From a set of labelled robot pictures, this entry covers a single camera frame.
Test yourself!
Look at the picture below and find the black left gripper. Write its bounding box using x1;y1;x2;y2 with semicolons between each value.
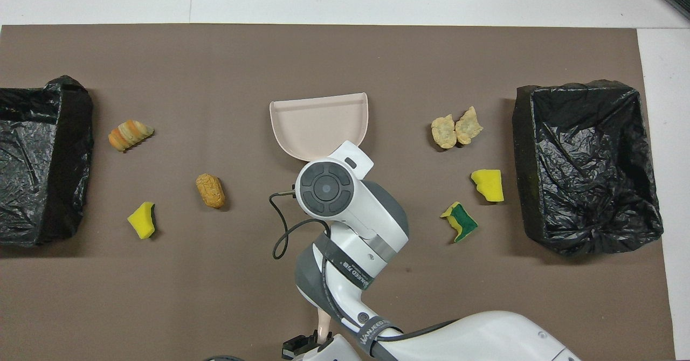
282;333;320;360

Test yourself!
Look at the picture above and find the beige hand brush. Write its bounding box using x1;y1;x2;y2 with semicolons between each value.
315;310;332;345

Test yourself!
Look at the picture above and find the brown toy bread roll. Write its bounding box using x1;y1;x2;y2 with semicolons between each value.
195;173;226;209

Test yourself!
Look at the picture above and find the small yellow sponge piece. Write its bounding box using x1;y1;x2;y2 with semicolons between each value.
127;202;157;240

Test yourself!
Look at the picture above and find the green and yellow sponge piece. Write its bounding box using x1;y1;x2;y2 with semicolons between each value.
440;201;479;244

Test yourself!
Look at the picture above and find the beige plastic dustpan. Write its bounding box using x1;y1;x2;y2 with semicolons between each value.
270;92;369;162

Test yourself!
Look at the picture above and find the large yellow sponge piece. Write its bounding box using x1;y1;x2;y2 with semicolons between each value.
471;169;505;203

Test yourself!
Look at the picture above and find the pale crumbly foam piece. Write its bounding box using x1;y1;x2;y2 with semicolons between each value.
455;106;484;145
431;114;458;150

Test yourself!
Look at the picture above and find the striped toy croissant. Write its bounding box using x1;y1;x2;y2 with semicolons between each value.
108;120;155;152

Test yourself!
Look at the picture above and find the black bag-lined bin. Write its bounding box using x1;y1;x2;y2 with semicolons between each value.
512;80;665;258
0;75;95;247

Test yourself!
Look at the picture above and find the brown table mat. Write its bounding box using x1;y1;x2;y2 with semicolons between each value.
0;24;677;361

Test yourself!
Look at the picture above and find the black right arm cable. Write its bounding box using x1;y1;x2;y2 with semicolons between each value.
268;186;325;260

